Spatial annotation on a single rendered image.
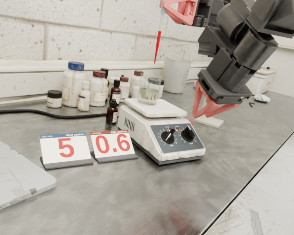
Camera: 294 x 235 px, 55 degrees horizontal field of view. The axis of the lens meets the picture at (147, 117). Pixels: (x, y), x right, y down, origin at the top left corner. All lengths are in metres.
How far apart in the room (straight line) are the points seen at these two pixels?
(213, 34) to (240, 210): 0.32
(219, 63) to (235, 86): 0.05
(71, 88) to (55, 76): 0.10
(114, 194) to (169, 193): 0.10
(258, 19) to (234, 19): 0.07
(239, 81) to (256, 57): 0.05
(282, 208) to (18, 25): 0.79
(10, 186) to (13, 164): 0.07
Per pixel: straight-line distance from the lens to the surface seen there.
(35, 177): 0.49
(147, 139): 0.61
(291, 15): 0.47
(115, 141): 0.60
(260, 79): 1.67
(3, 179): 0.49
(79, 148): 0.57
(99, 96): 0.90
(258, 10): 0.48
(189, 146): 0.63
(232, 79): 0.53
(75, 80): 0.86
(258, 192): 0.60
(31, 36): 0.92
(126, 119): 0.68
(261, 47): 0.50
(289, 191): 0.66
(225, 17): 0.56
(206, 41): 0.58
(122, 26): 1.18
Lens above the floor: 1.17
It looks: 18 degrees down
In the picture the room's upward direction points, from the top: 10 degrees clockwise
